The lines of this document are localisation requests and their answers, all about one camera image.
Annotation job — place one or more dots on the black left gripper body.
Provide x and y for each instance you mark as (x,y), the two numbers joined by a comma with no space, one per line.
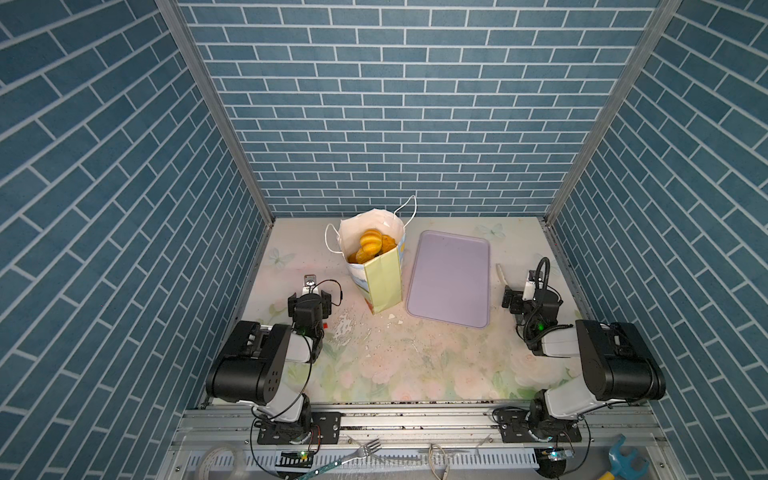
(324,307)

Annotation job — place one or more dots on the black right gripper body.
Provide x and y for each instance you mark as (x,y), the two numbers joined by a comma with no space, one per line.
(519,306)

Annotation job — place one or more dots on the metal tongs with white tips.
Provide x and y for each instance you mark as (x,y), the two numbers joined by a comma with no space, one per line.
(501,275)

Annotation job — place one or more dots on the orange ring bread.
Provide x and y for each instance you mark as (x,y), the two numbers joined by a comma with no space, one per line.
(359,257)

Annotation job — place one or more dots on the floral paper bag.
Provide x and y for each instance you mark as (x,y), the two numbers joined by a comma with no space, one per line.
(380,279)

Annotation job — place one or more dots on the striped yellow bun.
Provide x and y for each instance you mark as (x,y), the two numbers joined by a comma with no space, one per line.
(371,241)

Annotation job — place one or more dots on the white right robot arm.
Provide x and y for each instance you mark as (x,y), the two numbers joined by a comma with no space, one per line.
(616,364)

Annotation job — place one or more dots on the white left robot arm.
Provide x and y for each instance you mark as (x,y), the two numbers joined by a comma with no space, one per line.
(251,363)

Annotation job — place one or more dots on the lilac plastic tray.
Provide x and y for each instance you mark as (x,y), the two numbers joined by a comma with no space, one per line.
(450,280)

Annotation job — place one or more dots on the metal fork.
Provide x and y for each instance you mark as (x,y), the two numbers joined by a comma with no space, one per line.
(364,451)

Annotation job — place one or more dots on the blue toy wrench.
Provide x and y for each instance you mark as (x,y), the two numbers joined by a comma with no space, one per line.
(628,466)

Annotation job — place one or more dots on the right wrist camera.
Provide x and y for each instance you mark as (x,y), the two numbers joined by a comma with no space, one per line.
(529,289)

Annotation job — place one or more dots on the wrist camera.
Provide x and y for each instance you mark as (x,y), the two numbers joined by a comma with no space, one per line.
(529,289)
(309,284)

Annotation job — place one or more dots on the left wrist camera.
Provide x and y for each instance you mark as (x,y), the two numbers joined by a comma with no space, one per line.
(309,284)

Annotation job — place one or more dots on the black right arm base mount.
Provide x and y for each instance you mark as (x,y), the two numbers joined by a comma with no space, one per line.
(517,425)

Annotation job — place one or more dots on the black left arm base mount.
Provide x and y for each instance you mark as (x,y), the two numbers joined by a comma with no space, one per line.
(324,427)

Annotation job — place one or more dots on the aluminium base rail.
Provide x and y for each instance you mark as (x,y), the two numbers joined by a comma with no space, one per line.
(447,440)

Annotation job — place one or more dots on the aluminium corner post right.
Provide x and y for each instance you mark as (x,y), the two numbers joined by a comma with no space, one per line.
(652,33)

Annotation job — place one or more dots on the aluminium corner post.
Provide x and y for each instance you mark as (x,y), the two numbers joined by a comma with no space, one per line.
(181,33)
(652,33)

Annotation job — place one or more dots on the aluminium corner post left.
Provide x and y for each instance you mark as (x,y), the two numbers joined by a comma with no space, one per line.
(181,33)

